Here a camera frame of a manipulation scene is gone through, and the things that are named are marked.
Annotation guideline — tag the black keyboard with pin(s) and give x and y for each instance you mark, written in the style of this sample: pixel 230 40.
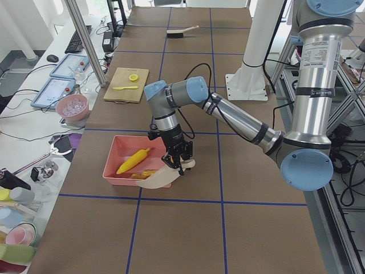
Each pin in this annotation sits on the black keyboard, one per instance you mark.
pixel 75 44

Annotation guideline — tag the wooden cutting board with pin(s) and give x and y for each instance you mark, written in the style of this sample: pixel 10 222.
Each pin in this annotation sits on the wooden cutting board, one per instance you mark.
pixel 120 78

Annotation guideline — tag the light blue cup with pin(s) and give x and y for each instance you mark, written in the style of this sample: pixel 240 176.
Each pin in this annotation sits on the light blue cup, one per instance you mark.
pixel 10 218

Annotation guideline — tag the black computer mouse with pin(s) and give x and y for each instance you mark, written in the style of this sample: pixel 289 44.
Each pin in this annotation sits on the black computer mouse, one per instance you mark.
pixel 52 58

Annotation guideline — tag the pink cup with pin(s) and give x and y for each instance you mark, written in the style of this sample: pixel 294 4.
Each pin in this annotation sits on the pink cup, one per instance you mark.
pixel 19 235

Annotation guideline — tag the metal measuring cup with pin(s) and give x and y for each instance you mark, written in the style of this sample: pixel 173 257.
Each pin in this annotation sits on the metal measuring cup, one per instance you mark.
pixel 76 89

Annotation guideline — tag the blue teach pendant lower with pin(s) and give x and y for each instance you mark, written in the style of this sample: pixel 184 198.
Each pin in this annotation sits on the blue teach pendant lower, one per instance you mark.
pixel 52 92

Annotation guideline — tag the aluminium frame post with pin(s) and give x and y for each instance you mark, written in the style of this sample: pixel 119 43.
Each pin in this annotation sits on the aluminium frame post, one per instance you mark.
pixel 80 27

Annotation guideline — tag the black power adapter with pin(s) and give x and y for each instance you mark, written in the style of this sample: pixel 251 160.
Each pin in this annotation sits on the black power adapter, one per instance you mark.
pixel 108 42

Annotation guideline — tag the beige plastic dustpan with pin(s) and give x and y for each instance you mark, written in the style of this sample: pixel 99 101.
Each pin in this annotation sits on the beige plastic dustpan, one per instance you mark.
pixel 161 178

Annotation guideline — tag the pink plastic bin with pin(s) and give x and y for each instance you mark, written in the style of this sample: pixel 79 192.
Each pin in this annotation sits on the pink plastic bin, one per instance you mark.
pixel 122 148

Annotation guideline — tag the yellow toy lemon half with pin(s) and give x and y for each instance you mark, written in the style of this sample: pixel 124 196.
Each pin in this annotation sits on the yellow toy lemon half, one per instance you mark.
pixel 133 77

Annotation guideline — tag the green cup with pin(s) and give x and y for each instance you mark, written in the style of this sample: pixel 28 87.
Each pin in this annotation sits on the green cup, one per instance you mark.
pixel 17 253

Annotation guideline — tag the wooden hand brush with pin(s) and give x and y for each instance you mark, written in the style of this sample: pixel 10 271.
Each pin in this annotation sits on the wooden hand brush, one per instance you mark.
pixel 179 33

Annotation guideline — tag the pink bowl with ice cubes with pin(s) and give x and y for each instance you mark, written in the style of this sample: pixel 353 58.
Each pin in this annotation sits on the pink bowl with ice cubes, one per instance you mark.
pixel 73 107

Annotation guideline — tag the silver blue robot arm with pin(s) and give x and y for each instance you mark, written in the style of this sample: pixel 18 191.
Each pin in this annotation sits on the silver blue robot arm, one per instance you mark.
pixel 301 154

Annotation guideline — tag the yellow toy corn cob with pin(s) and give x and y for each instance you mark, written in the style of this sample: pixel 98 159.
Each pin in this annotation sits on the yellow toy corn cob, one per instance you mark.
pixel 132 161

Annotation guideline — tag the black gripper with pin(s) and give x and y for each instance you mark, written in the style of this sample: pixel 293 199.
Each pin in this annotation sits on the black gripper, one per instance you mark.
pixel 173 137

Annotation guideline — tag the yellow plastic toy knife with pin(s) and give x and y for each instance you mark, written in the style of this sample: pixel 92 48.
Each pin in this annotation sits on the yellow plastic toy knife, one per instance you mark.
pixel 126 88

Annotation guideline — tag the blue teach pendant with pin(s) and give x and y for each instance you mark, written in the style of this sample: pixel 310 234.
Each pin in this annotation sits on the blue teach pendant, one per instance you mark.
pixel 66 67
pixel 52 92

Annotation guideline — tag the orange toy fried piece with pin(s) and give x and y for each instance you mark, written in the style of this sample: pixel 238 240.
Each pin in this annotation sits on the orange toy fried piece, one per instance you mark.
pixel 143 175

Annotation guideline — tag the grey cup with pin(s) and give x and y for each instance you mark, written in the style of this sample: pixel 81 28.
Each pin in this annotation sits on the grey cup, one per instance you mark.
pixel 22 195

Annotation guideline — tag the blue teach pendant upper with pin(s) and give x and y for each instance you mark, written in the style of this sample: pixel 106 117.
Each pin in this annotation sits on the blue teach pendant upper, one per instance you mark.
pixel 66 67

